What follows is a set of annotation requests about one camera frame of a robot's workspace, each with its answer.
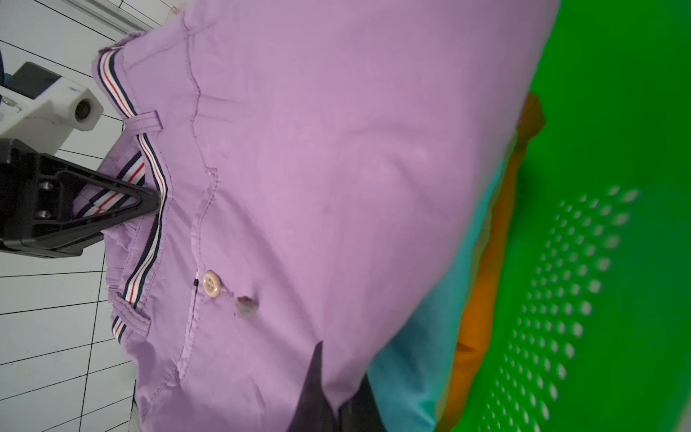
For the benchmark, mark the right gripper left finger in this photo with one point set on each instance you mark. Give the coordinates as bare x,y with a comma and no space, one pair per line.
313,412

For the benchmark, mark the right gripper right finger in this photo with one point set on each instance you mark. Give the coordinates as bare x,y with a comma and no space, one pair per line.
360,413

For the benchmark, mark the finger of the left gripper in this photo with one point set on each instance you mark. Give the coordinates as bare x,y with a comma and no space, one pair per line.
37,196

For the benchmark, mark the teal pants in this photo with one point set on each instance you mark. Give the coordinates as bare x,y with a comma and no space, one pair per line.
409,376

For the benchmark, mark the orange pants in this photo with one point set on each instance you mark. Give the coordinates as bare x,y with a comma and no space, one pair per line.
474,335

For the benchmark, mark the green plastic basket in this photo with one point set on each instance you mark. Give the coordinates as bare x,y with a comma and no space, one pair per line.
591,329

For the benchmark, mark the purple pants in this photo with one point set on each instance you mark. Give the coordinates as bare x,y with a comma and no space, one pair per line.
317,164

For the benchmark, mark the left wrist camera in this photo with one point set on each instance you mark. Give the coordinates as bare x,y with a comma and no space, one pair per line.
41,108

